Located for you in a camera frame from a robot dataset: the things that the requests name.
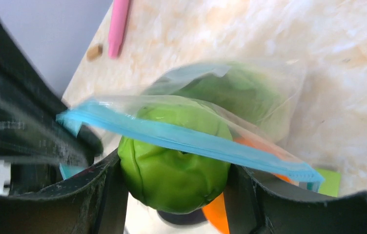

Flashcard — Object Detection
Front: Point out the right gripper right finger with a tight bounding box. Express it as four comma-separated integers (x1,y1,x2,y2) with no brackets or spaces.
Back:
224,165,367,234

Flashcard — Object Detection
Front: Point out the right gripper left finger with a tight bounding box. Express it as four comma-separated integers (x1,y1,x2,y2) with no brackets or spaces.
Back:
0,151,127,234

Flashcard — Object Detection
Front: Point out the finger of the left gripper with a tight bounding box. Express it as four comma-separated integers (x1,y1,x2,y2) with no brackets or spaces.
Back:
0,22,103,166

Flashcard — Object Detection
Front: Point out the orange tangerine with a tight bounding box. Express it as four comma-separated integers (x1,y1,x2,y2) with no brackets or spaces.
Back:
202,137,292,234

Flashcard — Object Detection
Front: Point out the green lime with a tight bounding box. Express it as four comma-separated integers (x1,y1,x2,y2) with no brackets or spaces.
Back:
118,103,232,214

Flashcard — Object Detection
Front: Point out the clear zip top bag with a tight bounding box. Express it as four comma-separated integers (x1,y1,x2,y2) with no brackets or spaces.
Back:
56,59,324,191

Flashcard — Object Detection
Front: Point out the dark purple eggplant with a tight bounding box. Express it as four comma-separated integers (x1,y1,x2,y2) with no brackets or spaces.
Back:
157,210,207,226

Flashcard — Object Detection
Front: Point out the green lettuce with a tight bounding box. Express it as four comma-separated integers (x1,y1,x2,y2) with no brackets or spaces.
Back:
147,62,289,131

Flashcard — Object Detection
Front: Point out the green block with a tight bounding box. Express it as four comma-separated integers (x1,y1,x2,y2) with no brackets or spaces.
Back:
315,168,342,197

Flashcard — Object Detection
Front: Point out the wooden block at left edge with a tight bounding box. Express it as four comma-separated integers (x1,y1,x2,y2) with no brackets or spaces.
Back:
86,43,103,61

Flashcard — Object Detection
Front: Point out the pink cylindrical tool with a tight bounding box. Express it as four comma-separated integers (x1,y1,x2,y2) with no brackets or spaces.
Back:
108,0,130,59

